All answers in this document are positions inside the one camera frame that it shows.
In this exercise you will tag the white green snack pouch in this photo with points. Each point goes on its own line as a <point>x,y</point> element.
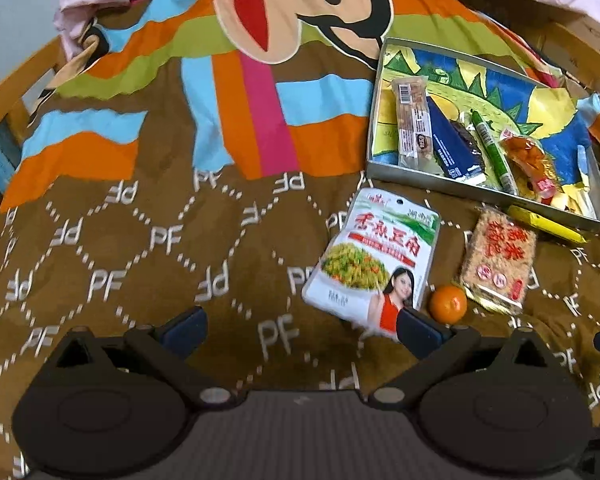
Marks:
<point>375,255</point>

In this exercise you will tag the orange red snack packet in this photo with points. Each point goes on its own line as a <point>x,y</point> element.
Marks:
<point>527,162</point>

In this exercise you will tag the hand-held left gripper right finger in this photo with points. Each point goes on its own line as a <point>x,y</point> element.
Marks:
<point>420,330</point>

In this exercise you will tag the wooden bed frame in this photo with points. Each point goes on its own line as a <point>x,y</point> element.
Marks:
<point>10,95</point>

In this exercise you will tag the orange mandarin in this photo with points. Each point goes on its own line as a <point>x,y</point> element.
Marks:
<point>447,302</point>

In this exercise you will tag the dark brown snack clear packet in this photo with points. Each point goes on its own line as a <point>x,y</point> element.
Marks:
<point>467,140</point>

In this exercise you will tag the nut bar clear packet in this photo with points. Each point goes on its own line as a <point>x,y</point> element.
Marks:
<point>414,120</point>

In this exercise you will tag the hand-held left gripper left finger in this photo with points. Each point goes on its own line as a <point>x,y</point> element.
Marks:
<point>182,332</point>

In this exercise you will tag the rice cracker clear packet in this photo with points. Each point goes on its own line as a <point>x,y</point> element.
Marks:
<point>500,260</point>

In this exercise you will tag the colourful printed blanket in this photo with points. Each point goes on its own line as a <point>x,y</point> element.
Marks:
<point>130,240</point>

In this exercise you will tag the grey metal tray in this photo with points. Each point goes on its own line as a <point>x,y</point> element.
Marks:
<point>430,182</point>

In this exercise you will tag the dark blue snack packet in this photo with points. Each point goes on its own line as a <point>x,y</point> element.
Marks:
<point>452,145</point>

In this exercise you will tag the green stick packet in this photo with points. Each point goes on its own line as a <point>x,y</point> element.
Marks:
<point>495,155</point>

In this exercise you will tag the yellow stick packet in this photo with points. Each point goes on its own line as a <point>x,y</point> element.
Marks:
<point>545,222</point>

